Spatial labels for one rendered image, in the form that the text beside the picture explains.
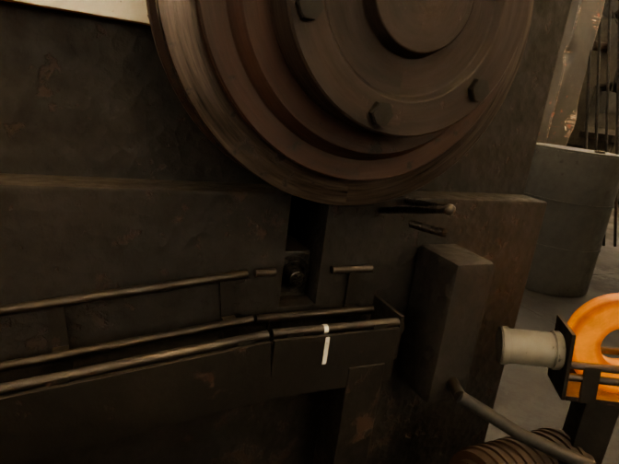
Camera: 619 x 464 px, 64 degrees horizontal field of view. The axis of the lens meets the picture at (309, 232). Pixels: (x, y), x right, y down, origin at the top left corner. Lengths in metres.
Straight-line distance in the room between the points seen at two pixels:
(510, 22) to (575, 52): 4.27
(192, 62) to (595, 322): 0.66
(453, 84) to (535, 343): 0.44
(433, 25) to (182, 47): 0.24
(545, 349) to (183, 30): 0.66
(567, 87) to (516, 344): 4.13
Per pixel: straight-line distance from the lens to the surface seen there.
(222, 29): 0.51
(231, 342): 0.62
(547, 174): 3.25
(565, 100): 4.85
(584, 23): 4.91
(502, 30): 0.60
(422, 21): 0.52
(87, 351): 0.66
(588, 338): 0.86
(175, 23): 0.52
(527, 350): 0.83
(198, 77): 0.52
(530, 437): 0.84
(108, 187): 0.63
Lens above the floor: 1.01
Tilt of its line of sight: 16 degrees down
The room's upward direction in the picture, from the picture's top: 7 degrees clockwise
